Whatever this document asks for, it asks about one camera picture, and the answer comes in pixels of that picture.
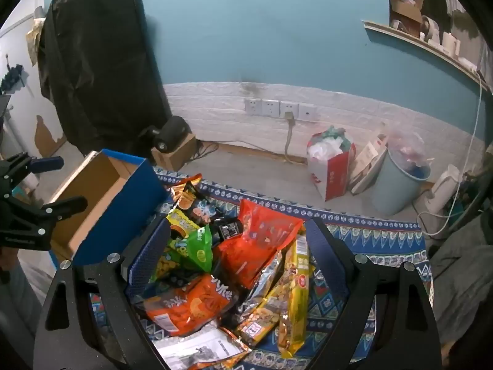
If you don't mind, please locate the small black packet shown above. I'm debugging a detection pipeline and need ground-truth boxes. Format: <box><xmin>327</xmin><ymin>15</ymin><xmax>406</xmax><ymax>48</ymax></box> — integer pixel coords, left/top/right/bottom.
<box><xmin>215</xmin><ymin>219</ymin><xmax>244</xmax><ymax>244</ymax></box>

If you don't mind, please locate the red snack bag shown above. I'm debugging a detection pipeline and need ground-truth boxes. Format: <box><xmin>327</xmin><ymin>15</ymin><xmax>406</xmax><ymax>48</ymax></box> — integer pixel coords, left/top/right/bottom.
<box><xmin>213</xmin><ymin>199</ymin><xmax>305</xmax><ymax>290</ymax></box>

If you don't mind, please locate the wooden wall shelf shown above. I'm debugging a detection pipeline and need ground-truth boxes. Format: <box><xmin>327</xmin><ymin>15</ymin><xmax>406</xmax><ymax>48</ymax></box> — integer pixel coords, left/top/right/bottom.
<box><xmin>364</xmin><ymin>20</ymin><xmax>493</xmax><ymax>94</ymax></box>

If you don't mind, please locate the dark hanging item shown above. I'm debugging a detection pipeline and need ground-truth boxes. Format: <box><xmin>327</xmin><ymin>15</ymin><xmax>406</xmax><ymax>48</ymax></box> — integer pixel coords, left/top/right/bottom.
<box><xmin>0</xmin><ymin>55</ymin><xmax>24</xmax><ymax>94</ymax></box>

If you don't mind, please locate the black snack bag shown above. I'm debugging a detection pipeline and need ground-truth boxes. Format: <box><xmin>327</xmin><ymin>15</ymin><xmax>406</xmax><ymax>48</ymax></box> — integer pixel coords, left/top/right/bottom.
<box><xmin>185</xmin><ymin>191</ymin><xmax>226</xmax><ymax>226</ymax></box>

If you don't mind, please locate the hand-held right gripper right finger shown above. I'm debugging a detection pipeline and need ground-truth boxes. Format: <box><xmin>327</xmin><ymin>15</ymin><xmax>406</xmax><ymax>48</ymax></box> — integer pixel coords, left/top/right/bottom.
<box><xmin>306</xmin><ymin>217</ymin><xmax>440</xmax><ymax>370</ymax></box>

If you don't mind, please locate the orange octopus snack bag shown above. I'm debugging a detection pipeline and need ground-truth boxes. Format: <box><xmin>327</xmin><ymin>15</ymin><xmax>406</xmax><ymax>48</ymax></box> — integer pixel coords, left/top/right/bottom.
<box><xmin>143</xmin><ymin>273</ymin><xmax>236</xmax><ymax>337</ymax></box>

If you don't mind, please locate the cardboard box on shelf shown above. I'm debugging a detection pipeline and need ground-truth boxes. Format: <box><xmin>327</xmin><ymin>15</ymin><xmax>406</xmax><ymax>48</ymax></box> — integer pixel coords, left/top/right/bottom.
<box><xmin>388</xmin><ymin>0</ymin><xmax>425</xmax><ymax>28</ymax></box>

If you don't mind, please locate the green snack bag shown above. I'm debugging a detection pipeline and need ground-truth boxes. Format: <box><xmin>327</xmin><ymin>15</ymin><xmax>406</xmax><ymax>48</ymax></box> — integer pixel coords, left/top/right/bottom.
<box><xmin>169</xmin><ymin>224</ymin><xmax>214</xmax><ymax>273</ymax></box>

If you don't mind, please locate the gold biscuit packet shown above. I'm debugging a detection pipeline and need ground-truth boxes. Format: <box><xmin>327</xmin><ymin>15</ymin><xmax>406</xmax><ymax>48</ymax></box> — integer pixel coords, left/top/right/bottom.
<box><xmin>234</xmin><ymin>297</ymin><xmax>287</xmax><ymax>348</ymax></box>

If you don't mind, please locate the white electric kettle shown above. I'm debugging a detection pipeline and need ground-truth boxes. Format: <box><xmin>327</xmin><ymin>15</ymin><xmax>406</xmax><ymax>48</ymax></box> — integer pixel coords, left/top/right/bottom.
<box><xmin>417</xmin><ymin>164</ymin><xmax>462</xmax><ymax>236</ymax></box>

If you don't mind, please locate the blue cardboard box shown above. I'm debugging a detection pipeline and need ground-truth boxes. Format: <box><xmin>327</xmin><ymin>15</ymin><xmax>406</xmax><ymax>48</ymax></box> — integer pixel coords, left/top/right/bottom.
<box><xmin>49</xmin><ymin>148</ymin><xmax>178</xmax><ymax>267</ymax></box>

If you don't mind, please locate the silver snack packet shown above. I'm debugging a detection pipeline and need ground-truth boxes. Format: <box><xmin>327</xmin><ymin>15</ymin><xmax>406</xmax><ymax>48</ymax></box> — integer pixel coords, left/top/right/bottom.
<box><xmin>238</xmin><ymin>252</ymin><xmax>287</xmax><ymax>311</ymax></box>

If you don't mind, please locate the beige plug and cable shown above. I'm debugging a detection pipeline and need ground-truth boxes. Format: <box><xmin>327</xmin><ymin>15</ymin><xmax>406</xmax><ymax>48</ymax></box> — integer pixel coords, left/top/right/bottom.
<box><xmin>283</xmin><ymin>111</ymin><xmax>298</xmax><ymax>163</ymax></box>

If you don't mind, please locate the grey cloth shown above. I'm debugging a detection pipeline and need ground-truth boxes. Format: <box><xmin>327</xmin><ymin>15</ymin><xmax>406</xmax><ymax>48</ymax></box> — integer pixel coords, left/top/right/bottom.
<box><xmin>427</xmin><ymin>214</ymin><xmax>493</xmax><ymax>349</ymax></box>

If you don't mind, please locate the long yellow snack packet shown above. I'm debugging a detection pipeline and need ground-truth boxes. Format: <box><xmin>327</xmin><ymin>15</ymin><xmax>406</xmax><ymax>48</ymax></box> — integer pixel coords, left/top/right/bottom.
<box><xmin>277</xmin><ymin>234</ymin><xmax>311</xmax><ymax>359</ymax></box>

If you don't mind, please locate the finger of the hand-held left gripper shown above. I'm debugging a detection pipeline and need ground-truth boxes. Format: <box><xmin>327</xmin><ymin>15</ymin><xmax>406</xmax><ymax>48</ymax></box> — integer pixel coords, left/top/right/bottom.
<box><xmin>11</xmin><ymin>196</ymin><xmax>89</xmax><ymax>236</ymax></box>
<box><xmin>0</xmin><ymin>153</ymin><xmax>65</xmax><ymax>186</ymax></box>

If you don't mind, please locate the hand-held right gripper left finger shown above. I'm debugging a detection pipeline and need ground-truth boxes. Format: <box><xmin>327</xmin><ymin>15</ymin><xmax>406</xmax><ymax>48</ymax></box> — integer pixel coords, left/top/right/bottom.
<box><xmin>34</xmin><ymin>212</ymin><xmax>173</xmax><ymax>370</ymax></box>

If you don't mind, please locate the yellow-green snack bag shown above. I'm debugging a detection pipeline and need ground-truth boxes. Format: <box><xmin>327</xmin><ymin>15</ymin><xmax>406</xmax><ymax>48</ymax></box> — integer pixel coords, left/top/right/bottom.
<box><xmin>152</xmin><ymin>245</ymin><xmax>183</xmax><ymax>283</ymax></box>

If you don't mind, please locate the small brown cardboard box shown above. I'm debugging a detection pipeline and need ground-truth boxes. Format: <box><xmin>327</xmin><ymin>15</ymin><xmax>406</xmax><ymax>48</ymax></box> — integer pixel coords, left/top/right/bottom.
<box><xmin>150</xmin><ymin>133</ymin><xmax>198</xmax><ymax>173</ymax></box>

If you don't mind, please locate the black floor cable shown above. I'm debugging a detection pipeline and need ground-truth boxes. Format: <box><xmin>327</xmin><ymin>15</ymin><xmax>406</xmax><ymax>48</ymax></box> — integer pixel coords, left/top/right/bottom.
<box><xmin>190</xmin><ymin>140</ymin><xmax>221</xmax><ymax>159</ymax></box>

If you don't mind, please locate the small orange snack bag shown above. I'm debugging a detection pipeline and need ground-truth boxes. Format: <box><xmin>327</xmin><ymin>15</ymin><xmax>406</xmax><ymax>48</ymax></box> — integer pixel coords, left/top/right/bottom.
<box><xmin>170</xmin><ymin>173</ymin><xmax>203</xmax><ymax>211</ymax></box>

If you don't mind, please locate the red and white paper bag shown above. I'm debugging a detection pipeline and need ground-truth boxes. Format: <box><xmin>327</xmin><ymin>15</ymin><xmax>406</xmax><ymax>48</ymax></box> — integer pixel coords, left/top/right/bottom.
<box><xmin>307</xmin><ymin>125</ymin><xmax>357</xmax><ymax>203</ymax></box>

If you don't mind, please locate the white-backed orange snack bag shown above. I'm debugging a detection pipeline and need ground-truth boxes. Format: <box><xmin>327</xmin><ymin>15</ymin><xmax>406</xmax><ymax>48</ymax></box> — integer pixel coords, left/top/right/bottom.
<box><xmin>151</xmin><ymin>324</ymin><xmax>252</xmax><ymax>370</ymax></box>

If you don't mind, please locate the light blue trash bin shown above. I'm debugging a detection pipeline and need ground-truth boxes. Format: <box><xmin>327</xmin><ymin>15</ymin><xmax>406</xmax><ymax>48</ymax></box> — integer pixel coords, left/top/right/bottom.
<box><xmin>371</xmin><ymin>147</ymin><xmax>433</xmax><ymax>217</ymax></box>

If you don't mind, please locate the white cable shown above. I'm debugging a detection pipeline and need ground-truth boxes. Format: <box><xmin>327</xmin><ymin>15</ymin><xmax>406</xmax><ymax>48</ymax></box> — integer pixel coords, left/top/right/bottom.
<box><xmin>417</xmin><ymin>68</ymin><xmax>485</xmax><ymax>240</ymax></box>

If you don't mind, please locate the blue patterned blanket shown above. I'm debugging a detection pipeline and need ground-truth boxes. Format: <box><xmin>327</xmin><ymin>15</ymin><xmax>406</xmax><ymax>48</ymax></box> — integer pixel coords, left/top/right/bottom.
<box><xmin>88</xmin><ymin>166</ymin><xmax>433</xmax><ymax>370</ymax></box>

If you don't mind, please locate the black cylindrical device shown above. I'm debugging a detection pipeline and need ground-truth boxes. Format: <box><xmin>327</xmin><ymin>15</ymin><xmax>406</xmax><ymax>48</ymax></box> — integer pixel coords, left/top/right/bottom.
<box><xmin>138</xmin><ymin>116</ymin><xmax>191</xmax><ymax>153</ymax></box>

